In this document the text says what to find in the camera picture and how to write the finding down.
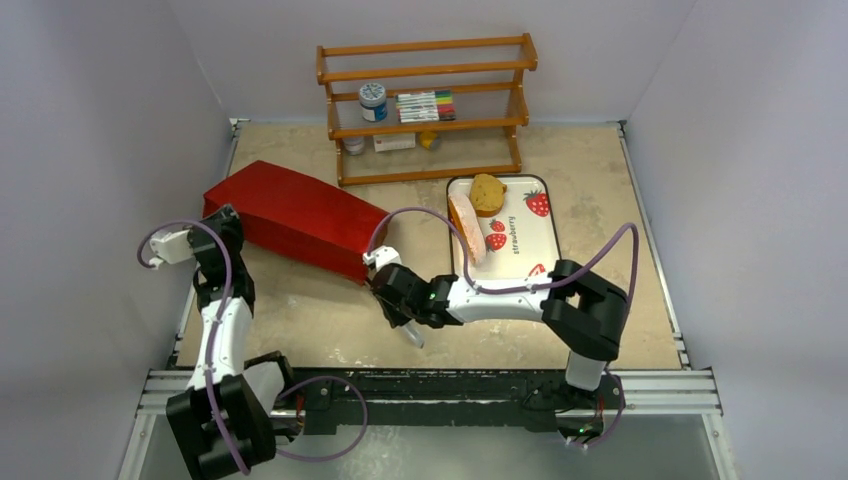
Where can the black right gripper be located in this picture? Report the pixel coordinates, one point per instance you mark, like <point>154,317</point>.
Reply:
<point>395,307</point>

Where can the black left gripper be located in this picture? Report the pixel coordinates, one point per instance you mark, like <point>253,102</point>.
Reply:
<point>230,223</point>

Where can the red paper bag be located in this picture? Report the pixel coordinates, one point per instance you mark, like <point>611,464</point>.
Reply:
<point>299,216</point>

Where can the strawberry print white tray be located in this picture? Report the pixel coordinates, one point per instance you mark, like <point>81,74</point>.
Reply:
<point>521,239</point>

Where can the yellow fake bread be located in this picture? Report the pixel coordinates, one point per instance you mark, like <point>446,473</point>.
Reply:
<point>487,195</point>

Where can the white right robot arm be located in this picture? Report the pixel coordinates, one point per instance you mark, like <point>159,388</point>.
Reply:
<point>584,310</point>

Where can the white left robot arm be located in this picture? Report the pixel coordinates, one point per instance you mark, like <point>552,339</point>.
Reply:
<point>221,422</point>

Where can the small white box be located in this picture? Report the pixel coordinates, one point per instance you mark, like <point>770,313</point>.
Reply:
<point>392,142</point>

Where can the small white bottle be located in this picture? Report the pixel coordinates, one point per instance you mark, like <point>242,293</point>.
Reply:
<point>354,145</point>

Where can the small yellow cube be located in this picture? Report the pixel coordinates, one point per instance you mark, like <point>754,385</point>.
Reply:
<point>429,140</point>

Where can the pack of coloured markers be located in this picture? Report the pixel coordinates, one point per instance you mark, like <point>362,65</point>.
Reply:
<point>425,106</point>

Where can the blue label white jar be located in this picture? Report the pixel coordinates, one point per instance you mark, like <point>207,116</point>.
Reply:
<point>373,102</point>

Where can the orange wooden shelf rack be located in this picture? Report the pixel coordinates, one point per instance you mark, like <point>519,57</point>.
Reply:
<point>426,86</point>

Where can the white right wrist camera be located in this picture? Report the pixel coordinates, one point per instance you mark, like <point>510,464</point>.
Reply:
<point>381,257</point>

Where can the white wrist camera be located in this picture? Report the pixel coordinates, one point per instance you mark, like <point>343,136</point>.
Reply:
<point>381,257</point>
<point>169,248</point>

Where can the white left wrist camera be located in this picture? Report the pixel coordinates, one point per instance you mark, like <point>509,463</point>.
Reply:
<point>169,248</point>

